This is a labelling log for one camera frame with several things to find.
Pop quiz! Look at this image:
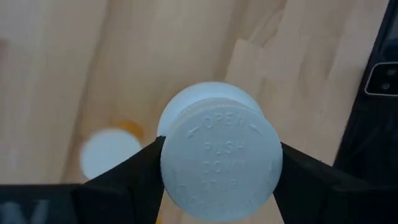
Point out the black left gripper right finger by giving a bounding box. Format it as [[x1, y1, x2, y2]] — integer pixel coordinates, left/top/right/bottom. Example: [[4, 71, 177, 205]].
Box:
[[272, 142, 398, 224]]

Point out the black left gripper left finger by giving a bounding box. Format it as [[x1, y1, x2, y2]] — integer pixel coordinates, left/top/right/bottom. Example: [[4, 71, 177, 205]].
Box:
[[0, 136, 166, 224]]

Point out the large white medicine bottle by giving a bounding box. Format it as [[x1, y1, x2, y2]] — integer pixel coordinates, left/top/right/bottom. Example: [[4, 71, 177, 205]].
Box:
[[157, 81, 284, 222]]

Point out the orange pill bottle white cap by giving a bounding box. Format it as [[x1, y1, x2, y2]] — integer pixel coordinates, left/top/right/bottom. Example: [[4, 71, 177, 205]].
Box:
[[80, 119, 146, 180]]

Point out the small silver-rimmed camera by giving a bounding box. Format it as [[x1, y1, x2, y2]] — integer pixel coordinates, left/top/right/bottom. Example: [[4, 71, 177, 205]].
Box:
[[364, 61, 398, 97]]

